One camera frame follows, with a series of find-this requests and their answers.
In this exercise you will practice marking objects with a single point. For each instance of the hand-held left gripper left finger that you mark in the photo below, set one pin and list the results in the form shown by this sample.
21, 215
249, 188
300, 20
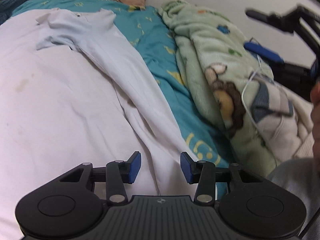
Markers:
135, 167

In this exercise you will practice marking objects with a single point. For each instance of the teal printed bed sheet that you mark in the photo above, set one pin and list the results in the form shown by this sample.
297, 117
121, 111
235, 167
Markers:
160, 55

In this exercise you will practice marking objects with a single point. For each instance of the white shirt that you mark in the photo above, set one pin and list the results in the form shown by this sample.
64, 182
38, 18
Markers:
75, 105

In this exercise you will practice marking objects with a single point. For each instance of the blue covered chair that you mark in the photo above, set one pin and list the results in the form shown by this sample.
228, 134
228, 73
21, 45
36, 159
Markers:
12, 10

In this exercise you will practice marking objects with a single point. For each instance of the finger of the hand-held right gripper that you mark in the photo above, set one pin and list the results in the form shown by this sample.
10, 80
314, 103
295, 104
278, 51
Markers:
265, 52
275, 18

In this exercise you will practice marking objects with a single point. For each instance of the green printed fleece blanket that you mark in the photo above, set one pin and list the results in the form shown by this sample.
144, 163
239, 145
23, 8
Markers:
212, 42

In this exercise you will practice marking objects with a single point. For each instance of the person's grey clothing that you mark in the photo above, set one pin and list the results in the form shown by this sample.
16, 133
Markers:
295, 185

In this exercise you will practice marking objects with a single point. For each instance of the person's right hand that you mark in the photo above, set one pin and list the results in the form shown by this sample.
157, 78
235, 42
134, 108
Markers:
316, 120

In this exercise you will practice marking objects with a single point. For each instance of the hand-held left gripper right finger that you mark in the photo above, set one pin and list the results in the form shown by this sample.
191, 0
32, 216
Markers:
186, 167

